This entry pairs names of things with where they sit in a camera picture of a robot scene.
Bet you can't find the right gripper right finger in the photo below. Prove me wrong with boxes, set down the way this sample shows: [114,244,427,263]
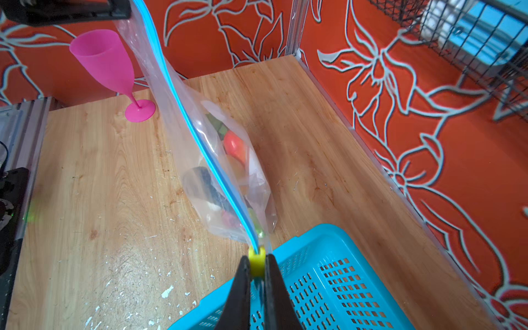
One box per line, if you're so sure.
[263,254,302,330]

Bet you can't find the light blue box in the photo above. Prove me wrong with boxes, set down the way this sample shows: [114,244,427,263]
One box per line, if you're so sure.
[447,1,527,67]

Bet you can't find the black wire wall basket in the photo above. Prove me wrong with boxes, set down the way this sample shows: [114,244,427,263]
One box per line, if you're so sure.
[373,1,527,121]

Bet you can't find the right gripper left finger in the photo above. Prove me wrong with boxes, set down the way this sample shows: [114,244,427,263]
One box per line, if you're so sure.
[214,256,252,330]

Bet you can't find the teal plastic basket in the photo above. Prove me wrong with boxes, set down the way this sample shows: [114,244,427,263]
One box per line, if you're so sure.
[171,224,413,329]

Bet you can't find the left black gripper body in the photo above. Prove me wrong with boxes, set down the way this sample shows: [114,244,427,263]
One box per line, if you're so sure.
[1,0,131,27]

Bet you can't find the pink plastic cup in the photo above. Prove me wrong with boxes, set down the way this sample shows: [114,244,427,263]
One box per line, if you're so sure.
[69,30,156,122]

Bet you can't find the clear zip top bag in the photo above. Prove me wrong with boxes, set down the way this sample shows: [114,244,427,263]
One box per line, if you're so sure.
[117,1,277,252]

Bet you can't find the red apple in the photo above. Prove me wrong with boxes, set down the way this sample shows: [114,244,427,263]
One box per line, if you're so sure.
[223,130,248,166]

